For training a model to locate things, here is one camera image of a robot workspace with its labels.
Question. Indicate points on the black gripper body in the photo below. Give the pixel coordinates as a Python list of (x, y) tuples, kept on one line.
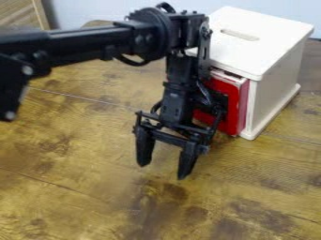
[(184, 78)]

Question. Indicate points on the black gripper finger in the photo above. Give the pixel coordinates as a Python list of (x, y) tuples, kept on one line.
[(145, 143), (190, 153)]

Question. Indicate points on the black metal drawer handle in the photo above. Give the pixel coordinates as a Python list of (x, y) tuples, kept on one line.
[(180, 107)]

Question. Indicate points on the red wooden drawer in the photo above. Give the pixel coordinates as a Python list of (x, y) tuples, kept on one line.
[(232, 88)]

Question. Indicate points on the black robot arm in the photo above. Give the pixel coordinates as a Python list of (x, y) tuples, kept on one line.
[(153, 33)]

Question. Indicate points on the white wooden box cabinet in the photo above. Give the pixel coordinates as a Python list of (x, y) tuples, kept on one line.
[(260, 47)]

